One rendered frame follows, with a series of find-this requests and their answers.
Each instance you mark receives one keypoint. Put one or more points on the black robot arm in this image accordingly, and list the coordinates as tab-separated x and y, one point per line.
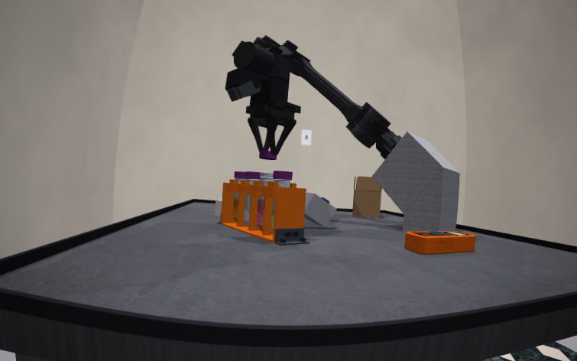
254	62

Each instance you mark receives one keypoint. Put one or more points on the brown cardboard box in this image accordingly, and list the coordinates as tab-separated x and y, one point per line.
367	198

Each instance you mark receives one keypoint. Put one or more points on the black table edge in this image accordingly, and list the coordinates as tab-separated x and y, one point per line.
196	331

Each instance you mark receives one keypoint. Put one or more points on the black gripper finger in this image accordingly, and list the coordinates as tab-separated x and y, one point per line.
271	119
254	123

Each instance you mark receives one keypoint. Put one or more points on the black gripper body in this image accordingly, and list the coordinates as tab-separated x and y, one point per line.
276	106

